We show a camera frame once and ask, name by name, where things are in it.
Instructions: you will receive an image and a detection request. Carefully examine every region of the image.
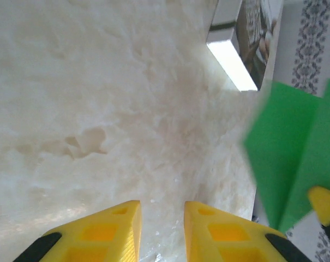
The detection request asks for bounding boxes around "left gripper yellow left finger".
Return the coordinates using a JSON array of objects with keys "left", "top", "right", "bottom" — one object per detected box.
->
[{"left": 13, "top": 200, "right": 142, "bottom": 262}]

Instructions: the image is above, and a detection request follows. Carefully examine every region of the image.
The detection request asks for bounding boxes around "green cloth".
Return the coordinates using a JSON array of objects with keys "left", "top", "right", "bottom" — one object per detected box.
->
[{"left": 242, "top": 78, "right": 330, "bottom": 233}]

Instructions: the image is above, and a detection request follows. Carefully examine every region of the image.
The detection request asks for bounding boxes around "booklet with photo cover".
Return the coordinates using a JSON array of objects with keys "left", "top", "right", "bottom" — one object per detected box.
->
[{"left": 205, "top": 0, "right": 284, "bottom": 92}]

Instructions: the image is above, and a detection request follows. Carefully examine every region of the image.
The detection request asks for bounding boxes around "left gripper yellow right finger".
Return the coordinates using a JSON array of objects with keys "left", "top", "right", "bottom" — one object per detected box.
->
[{"left": 184, "top": 201, "right": 314, "bottom": 262}]

